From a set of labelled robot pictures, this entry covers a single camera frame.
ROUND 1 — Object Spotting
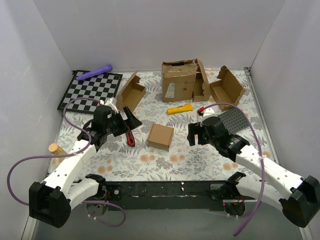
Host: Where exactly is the red black utility knife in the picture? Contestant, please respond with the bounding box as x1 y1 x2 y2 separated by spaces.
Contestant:
126 129 136 147

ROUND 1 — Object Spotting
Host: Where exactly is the small cardboard box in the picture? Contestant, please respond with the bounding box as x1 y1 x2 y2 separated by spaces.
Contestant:
147 123 174 152

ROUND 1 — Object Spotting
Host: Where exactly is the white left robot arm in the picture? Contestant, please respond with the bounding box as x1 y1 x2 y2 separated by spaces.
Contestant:
29 105 142 228

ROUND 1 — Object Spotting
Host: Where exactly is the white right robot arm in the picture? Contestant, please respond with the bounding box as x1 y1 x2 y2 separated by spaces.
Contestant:
187 116 320 228

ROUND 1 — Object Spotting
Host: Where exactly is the open cardboard box left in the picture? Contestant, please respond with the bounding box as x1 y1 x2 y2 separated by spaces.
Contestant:
116 71 146 112

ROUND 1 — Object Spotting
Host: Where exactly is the open cardboard box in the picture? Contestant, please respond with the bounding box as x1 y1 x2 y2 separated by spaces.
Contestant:
209 65 246 106
116 71 146 112

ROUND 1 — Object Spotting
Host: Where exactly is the open cardboard box right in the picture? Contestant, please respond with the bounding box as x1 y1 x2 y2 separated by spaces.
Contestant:
209 65 246 106

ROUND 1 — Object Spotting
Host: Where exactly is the tall taped cardboard box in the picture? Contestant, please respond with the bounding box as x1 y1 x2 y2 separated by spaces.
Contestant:
161 59 197 103

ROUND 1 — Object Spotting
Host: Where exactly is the yellow toothpaste tube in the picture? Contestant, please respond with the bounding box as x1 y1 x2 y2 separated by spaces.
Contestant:
167 103 194 115

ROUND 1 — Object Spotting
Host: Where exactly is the grey studded baseplate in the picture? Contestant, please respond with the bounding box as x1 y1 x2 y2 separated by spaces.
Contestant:
217 108 249 135

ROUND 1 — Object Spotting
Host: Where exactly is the black white chessboard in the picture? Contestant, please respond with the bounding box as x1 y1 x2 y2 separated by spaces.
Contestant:
57 70 123 114

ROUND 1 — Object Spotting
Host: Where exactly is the purple cylinder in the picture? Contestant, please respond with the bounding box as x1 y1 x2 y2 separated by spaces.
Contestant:
76 64 113 81

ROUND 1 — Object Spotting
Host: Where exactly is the wooden cylinder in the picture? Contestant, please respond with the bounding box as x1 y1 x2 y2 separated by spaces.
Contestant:
48 143 67 156

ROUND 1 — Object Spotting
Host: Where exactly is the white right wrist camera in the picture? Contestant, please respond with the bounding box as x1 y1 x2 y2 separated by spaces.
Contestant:
197 107 215 122

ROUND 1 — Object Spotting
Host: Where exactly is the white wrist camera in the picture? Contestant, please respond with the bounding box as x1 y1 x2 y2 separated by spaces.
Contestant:
98 97 119 114
197 107 215 122

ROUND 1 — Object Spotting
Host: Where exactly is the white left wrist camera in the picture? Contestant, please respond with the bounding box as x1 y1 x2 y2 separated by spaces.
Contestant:
98 97 119 114

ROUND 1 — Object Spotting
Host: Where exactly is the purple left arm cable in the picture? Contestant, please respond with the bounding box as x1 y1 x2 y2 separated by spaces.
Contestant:
6 97 127 228

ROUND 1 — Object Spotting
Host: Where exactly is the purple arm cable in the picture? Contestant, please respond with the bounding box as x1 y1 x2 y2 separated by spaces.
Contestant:
202 101 265 237
6 97 127 228

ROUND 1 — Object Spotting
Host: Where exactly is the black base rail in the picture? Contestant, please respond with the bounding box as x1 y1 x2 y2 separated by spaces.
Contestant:
87 180 252 211

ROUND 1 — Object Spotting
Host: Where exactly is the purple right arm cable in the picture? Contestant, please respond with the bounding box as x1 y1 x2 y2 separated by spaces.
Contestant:
202 101 265 237

